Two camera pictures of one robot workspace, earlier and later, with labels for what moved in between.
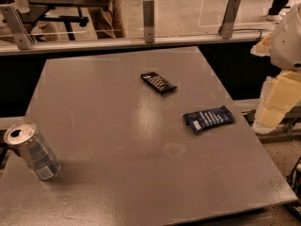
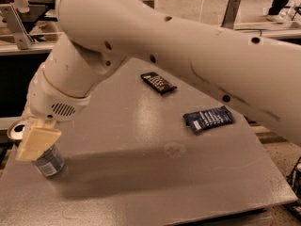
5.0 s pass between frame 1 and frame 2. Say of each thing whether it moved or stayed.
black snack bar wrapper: stayed
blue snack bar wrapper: stayed
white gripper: moved
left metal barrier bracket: stayed
